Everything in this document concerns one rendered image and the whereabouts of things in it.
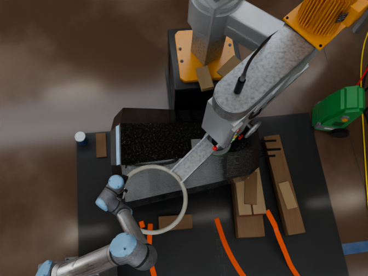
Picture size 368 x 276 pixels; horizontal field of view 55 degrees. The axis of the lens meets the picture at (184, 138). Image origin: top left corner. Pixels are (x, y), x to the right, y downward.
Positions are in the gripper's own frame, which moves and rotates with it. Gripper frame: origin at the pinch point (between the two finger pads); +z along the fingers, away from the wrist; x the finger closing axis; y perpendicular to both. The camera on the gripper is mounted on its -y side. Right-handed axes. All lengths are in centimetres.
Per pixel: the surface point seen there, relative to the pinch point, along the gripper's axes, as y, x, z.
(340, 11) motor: -99, 89, -114
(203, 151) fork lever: -42, 47, -14
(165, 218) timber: -2, 35, 72
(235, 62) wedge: -130, 52, -5
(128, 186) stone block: -8.6, 1.7, 17.5
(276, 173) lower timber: -73, 124, 65
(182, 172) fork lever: -24.6, 37.6, -6.8
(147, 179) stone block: -17.0, 13.8, 13.9
